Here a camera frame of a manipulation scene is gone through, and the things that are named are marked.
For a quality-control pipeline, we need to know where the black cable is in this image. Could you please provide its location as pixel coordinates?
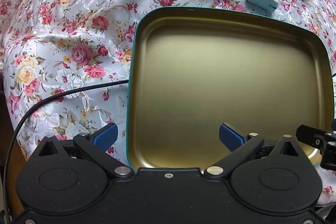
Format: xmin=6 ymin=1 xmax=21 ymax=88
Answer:
xmin=3 ymin=79 xmax=130 ymax=224

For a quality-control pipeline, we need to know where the gold teal metal tin tray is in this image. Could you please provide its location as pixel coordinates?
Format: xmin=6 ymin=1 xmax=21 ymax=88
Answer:
xmin=126 ymin=7 xmax=334 ymax=169

